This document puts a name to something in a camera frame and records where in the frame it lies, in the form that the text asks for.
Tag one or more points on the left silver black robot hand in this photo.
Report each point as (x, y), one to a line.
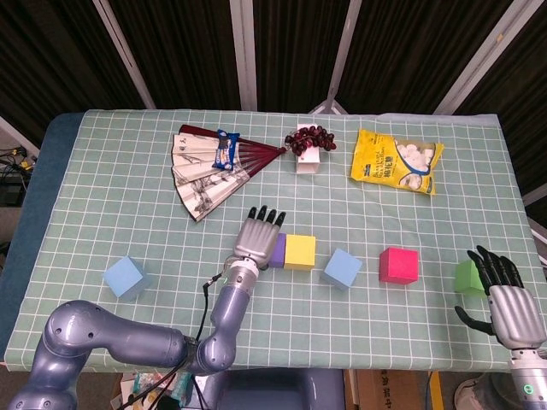
(256, 243)

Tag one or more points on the dark pleated curtain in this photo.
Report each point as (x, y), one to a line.
(192, 51)

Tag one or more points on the white metal frame post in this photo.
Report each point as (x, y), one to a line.
(479, 55)
(127, 60)
(347, 42)
(244, 55)

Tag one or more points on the green foam cube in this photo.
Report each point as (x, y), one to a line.
(468, 277)

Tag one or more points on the green checked tablecloth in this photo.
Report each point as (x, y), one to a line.
(342, 324)

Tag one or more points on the white paper box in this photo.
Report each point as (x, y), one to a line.
(308, 164)

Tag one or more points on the magenta foam cube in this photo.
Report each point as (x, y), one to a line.
(399, 265)

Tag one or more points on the purple foam cube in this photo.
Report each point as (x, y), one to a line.
(278, 252)

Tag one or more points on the yellow foam cube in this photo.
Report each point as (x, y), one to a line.
(299, 252)

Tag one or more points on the blue snack packet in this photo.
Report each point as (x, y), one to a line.
(225, 149)

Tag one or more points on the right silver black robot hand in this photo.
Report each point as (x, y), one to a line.
(513, 314)

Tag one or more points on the yellow marshmallow bag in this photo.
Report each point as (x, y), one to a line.
(380, 162)

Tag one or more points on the white metal frame bar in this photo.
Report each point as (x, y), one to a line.
(21, 136)
(536, 194)

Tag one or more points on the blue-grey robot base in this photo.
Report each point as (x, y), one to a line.
(273, 390)

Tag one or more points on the painted paper folding fan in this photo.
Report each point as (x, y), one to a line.
(196, 188)

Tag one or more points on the dark red grape bunch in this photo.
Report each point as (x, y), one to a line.
(309, 138)

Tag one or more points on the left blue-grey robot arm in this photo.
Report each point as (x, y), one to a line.
(128, 341)

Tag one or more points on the colourful printed packaging pile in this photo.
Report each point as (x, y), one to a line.
(141, 390)

